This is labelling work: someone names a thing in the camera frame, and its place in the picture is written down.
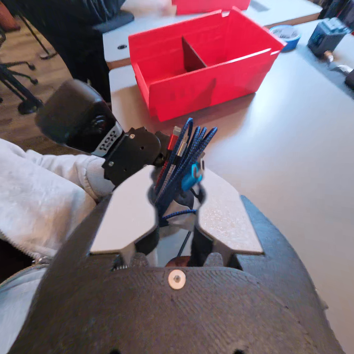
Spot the blue tape roll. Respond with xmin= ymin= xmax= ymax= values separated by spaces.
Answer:
xmin=269 ymin=24 xmax=302 ymax=52

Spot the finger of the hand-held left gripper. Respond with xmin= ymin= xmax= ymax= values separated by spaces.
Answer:
xmin=162 ymin=199 xmax=198 ymax=231

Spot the red plastic bin with divider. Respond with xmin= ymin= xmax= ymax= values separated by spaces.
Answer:
xmin=128 ymin=7 xmax=287 ymax=122

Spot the black chair base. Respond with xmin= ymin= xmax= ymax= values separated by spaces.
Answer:
xmin=0 ymin=28 xmax=58 ymax=115

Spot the dark blue electronic box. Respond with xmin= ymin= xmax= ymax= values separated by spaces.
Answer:
xmin=307 ymin=17 xmax=352 ymax=58

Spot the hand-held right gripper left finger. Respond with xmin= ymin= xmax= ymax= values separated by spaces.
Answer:
xmin=89 ymin=165 xmax=160 ymax=267

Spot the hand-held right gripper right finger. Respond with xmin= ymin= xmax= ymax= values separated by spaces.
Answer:
xmin=191 ymin=169 xmax=264 ymax=267

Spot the person's left forearm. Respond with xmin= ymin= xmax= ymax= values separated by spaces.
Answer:
xmin=0 ymin=138 xmax=115 ymax=259

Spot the blue braided multi-plug cable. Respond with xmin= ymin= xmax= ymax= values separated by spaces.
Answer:
xmin=153 ymin=117 xmax=219 ymax=222

